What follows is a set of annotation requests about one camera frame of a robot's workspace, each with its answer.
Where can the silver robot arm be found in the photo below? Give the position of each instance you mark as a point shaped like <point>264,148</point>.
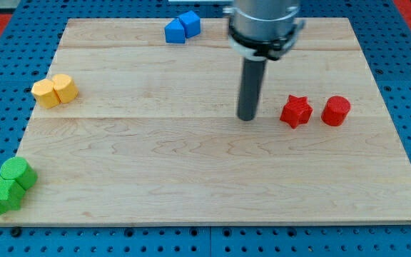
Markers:
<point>262,30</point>

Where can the wooden board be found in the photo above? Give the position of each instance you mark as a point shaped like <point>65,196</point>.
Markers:
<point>153,139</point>

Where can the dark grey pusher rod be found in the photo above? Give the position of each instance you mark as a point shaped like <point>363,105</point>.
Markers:
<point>250,86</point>

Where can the red star block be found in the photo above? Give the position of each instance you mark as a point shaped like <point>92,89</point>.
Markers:
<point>296,111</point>

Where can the blue cube block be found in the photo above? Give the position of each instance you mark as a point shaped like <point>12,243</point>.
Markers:
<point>191,22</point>

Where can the red cylinder block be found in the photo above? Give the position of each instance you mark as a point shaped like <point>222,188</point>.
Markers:
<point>335,111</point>

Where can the yellow cylinder block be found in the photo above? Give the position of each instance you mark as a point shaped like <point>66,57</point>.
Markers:
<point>65,87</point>

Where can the yellow hexagon block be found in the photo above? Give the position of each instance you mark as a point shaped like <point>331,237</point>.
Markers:
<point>44,93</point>

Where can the green cylinder block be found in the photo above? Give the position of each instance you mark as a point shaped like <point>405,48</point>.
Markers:
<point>19,169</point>

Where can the green star block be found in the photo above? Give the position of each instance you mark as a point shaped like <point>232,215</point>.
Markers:
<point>11,194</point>

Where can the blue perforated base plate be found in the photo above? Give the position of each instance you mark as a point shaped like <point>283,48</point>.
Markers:
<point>27,47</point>

